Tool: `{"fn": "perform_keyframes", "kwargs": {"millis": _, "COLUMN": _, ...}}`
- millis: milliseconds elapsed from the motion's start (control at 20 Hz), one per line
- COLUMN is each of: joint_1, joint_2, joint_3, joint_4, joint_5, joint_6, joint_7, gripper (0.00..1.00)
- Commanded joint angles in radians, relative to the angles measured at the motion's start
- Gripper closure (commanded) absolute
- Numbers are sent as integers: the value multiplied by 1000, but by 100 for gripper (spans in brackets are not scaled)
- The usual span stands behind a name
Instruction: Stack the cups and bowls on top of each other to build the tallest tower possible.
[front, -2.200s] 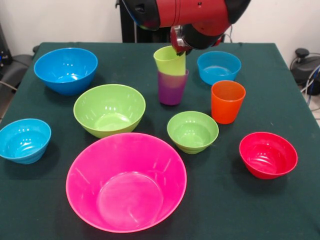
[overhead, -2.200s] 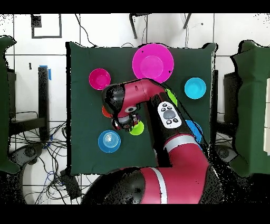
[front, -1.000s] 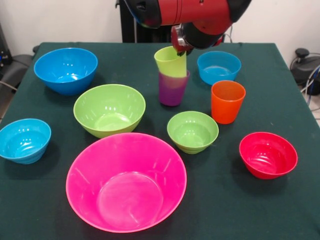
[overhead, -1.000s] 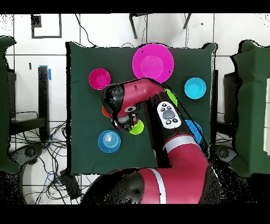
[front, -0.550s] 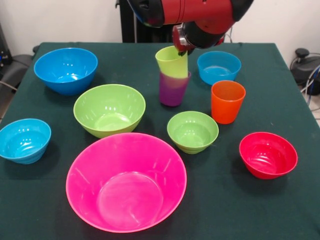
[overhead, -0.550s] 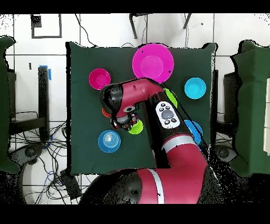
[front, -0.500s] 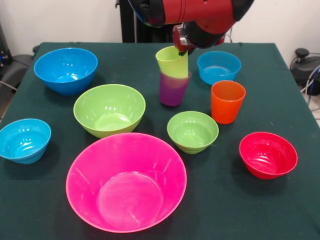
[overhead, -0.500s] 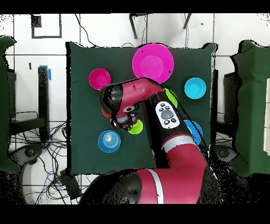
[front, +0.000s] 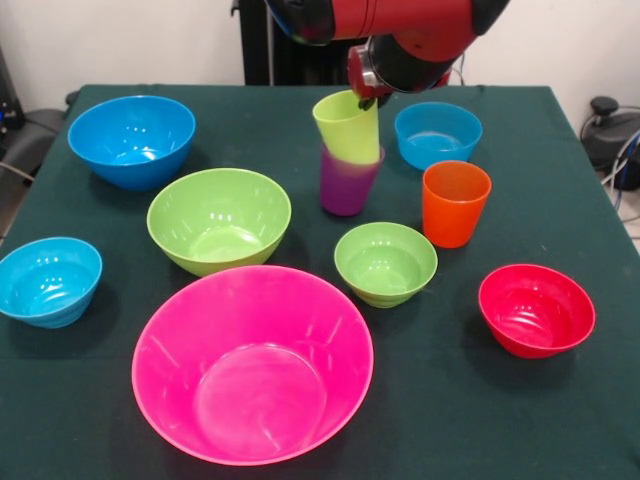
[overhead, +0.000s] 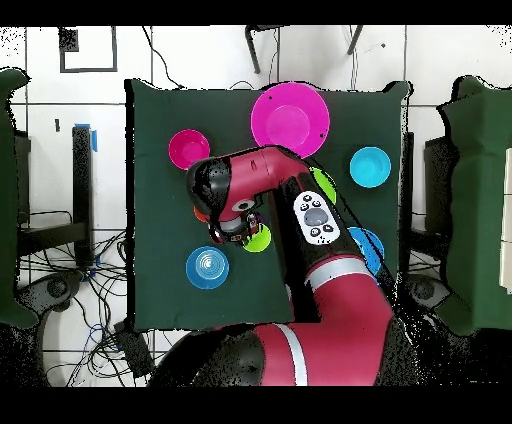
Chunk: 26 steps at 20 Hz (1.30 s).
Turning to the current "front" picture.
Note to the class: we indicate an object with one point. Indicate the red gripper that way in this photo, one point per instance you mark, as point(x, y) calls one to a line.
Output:
point(357, 72)

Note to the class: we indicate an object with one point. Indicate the lime green cup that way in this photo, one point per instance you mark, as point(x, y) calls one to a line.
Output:
point(348, 130)

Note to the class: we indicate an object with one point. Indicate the purple cup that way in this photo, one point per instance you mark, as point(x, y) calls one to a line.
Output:
point(345, 190)

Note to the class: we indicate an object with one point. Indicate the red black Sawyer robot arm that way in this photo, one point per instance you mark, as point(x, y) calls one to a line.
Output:
point(400, 25)

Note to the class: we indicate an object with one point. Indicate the medium blue bowl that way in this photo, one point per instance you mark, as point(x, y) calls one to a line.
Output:
point(437, 140)

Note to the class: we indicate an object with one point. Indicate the orange cup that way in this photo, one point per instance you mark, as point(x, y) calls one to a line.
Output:
point(455, 210)

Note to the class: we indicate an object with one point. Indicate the small green bowl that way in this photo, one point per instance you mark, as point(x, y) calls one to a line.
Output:
point(385, 265)

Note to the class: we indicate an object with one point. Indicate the large green bowl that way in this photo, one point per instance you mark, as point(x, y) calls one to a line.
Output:
point(215, 225)

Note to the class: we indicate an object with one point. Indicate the large blue bowl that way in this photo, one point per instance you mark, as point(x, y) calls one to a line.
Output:
point(130, 150)

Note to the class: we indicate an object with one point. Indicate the black wheel base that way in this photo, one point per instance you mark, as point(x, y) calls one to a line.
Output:
point(610, 135)
point(30, 140)

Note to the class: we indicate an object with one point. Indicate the small red-pink bowl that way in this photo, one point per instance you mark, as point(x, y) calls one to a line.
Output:
point(535, 315)

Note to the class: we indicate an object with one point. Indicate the large pink bowl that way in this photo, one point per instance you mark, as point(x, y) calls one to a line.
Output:
point(250, 380)

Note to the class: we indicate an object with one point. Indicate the dark green table cloth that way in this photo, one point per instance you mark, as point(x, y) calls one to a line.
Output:
point(450, 420)

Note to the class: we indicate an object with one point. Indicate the small light blue bowl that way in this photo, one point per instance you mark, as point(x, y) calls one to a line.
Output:
point(50, 285)

